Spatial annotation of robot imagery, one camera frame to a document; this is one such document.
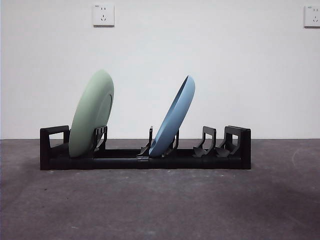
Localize light blue round plate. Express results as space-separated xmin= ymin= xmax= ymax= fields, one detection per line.
xmin=149 ymin=74 xmax=196 ymax=159

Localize white wall socket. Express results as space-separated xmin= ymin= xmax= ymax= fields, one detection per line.
xmin=92 ymin=3 xmax=115 ymax=27
xmin=303 ymin=5 xmax=320 ymax=28

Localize pale green round plate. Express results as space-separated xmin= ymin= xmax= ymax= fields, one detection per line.
xmin=68 ymin=69 xmax=115 ymax=159

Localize black plastic plate rack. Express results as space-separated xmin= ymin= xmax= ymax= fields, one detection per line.
xmin=39 ymin=124 xmax=252 ymax=171

